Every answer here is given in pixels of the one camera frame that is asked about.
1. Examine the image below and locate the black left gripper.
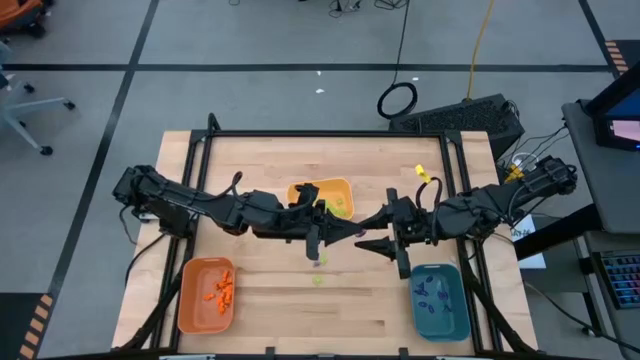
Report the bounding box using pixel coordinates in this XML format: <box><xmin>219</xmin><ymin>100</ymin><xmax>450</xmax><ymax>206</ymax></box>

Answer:
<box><xmin>233</xmin><ymin>182</ymin><xmax>365</xmax><ymax>262</ymax></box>

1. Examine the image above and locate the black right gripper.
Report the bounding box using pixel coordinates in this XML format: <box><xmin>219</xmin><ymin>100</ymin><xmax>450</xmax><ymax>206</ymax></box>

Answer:
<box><xmin>353</xmin><ymin>187</ymin><xmax>484</xmax><ymax>281</ymax></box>

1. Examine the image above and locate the yellow plastic bin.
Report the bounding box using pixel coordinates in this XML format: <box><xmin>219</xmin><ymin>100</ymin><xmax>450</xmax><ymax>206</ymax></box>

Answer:
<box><xmin>285</xmin><ymin>177</ymin><xmax>356</xmax><ymax>222</ymax></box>

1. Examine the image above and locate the teal plastic bin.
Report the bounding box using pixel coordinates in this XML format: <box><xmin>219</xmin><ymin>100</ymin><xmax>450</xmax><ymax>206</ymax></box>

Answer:
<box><xmin>408</xmin><ymin>263</ymin><xmax>472</xmax><ymax>343</ymax></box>

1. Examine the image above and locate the black computer tower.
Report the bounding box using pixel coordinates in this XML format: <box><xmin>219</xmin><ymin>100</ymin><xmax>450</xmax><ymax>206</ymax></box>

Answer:
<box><xmin>388</xmin><ymin>93</ymin><xmax>527</xmax><ymax>161</ymax></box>

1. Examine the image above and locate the white paper sheet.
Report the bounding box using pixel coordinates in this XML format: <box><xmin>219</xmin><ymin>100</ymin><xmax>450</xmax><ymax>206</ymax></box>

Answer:
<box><xmin>508</xmin><ymin>213</ymin><xmax>547</xmax><ymax>271</ymax></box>

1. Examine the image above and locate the orange plastic bin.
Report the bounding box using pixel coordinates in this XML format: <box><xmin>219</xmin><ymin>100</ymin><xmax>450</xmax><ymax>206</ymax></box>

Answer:
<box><xmin>177</xmin><ymin>256</ymin><xmax>238</xmax><ymax>335</ymax></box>

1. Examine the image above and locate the black desk leg beam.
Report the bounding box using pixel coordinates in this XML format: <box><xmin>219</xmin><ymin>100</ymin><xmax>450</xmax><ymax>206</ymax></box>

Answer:
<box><xmin>514</xmin><ymin>203</ymin><xmax>604</xmax><ymax>262</ymax></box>

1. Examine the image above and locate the grey side desk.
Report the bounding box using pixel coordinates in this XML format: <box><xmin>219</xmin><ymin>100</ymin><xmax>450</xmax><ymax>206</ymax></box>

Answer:
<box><xmin>561</xmin><ymin>98</ymin><xmax>640</xmax><ymax>236</ymax></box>

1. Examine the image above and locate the backlit computer keyboard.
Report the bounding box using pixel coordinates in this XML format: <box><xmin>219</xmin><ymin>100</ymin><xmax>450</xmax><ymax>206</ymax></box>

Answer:
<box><xmin>597</xmin><ymin>249</ymin><xmax>640</xmax><ymax>310</ymax></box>

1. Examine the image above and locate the black computer monitor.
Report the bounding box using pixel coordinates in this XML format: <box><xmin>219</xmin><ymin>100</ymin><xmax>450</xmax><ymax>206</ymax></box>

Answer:
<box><xmin>583</xmin><ymin>62</ymin><xmax>640</xmax><ymax>153</ymax></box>

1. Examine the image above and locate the grey keyboard desk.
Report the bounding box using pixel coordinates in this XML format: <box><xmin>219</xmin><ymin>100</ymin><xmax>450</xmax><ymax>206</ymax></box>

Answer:
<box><xmin>579</xmin><ymin>230</ymin><xmax>640</xmax><ymax>360</ymax></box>

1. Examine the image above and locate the black orange striped floor plate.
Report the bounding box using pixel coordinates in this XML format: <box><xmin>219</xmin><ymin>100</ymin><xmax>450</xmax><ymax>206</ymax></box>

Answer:
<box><xmin>602</xmin><ymin>38</ymin><xmax>640</xmax><ymax>77</ymax></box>
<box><xmin>18</xmin><ymin>293</ymin><xmax>55</xmax><ymax>360</ymax></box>

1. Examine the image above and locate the blue office chair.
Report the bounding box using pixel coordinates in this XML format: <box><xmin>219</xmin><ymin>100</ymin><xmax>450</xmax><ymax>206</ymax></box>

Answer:
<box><xmin>0</xmin><ymin>42</ymin><xmax>76</xmax><ymax>156</ymax></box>

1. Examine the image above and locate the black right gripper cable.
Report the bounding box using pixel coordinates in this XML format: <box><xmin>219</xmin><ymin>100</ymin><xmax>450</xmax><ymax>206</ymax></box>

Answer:
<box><xmin>416</xmin><ymin>175</ymin><xmax>445</xmax><ymax>214</ymax></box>

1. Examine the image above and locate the black hanging cable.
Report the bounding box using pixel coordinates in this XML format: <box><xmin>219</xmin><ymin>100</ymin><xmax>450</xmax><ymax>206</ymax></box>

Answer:
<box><xmin>376</xmin><ymin>0</ymin><xmax>421</xmax><ymax>121</ymax></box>

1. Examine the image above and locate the yellow hanging cable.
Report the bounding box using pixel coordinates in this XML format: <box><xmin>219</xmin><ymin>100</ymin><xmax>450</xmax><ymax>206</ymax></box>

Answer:
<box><xmin>465</xmin><ymin>0</ymin><xmax>497</xmax><ymax>101</ymax></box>

